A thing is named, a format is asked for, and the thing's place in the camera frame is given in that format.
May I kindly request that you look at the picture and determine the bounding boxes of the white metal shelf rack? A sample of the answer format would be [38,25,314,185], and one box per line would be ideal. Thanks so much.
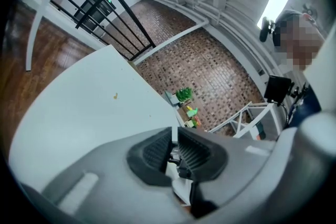
[207,102,284,140]

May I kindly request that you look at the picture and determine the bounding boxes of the black metal railing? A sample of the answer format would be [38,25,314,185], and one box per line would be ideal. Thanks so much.
[22,0,157,61]

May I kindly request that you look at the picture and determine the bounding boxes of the green plant white flowers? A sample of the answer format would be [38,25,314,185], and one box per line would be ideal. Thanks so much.
[175,87,194,103]

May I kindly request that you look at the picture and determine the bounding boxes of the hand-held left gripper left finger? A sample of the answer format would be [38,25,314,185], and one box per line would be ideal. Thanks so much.
[41,127,194,224]

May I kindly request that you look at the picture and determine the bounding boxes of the black monitor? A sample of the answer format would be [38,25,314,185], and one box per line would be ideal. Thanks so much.
[264,74,295,104]

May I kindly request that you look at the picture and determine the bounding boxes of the person's navy shirt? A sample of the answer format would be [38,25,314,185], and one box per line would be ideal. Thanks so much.
[286,83,322,129]

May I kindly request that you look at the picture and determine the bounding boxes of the yellow flowers green pot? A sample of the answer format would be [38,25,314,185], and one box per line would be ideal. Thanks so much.
[185,106,199,118]

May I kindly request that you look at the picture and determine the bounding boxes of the white paper piece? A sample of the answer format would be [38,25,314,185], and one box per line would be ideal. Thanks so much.
[166,159,195,205]

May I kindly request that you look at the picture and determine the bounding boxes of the black head camera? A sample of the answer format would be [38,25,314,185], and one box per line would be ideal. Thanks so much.
[259,16,276,42]

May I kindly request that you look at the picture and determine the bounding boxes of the person's head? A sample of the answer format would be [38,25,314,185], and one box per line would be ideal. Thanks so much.
[272,9,329,71]

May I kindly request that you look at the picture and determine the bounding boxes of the white table top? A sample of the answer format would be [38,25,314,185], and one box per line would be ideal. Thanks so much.
[7,44,190,192]

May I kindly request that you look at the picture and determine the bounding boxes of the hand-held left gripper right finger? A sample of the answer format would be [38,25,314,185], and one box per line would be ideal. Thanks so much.
[178,127,276,218]

